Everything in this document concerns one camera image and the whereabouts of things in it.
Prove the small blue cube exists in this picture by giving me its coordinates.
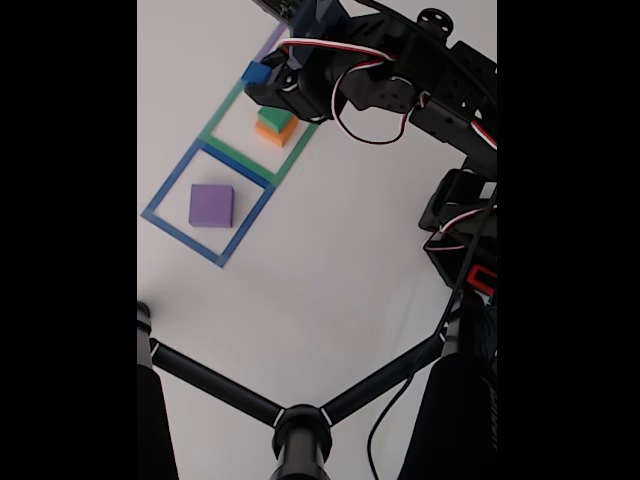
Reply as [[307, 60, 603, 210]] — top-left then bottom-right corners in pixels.
[[241, 60, 272, 85]]

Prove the green cube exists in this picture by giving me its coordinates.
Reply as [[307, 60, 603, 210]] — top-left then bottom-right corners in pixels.
[[256, 105, 294, 132]]

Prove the orange cube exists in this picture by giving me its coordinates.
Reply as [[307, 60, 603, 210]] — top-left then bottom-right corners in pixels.
[[254, 115, 301, 149]]

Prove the purple cube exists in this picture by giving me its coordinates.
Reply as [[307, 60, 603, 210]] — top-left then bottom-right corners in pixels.
[[188, 183, 236, 229]]

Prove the purple tape square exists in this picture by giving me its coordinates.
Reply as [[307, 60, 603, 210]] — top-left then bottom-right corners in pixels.
[[253, 22, 291, 69]]

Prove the green tape square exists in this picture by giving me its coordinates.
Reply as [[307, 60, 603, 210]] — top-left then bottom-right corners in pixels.
[[198, 62, 329, 187]]

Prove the blue tape square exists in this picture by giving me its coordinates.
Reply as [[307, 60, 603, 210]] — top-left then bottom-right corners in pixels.
[[141, 138, 276, 269]]

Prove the red clamp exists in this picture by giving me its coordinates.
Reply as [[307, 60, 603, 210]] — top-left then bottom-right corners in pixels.
[[465, 264, 498, 296]]

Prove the black tripod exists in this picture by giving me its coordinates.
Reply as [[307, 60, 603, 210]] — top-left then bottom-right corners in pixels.
[[137, 292, 498, 480]]

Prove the red white servo cable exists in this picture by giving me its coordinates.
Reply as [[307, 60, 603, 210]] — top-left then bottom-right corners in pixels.
[[422, 199, 498, 251], [277, 37, 498, 151]]

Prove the gripper camera board, blue mount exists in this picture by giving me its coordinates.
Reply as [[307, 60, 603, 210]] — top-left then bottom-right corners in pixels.
[[252, 0, 351, 39]]

